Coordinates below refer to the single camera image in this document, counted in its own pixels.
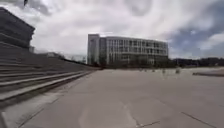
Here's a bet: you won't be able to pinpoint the row of dark trees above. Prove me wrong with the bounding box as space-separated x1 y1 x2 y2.
169 57 224 69

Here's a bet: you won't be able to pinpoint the low dark planter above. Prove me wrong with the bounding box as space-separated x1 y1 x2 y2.
192 71 224 78

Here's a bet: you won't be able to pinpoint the grey paved plaza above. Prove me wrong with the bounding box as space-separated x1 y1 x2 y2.
0 67 224 128

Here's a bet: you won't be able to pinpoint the dark grey building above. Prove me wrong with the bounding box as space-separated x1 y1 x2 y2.
0 7 36 50

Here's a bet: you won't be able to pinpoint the wide grey stone steps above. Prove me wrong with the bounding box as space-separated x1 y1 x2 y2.
0 41 101 109

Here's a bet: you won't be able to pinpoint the large white glass building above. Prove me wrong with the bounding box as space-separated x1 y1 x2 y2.
86 33 170 68

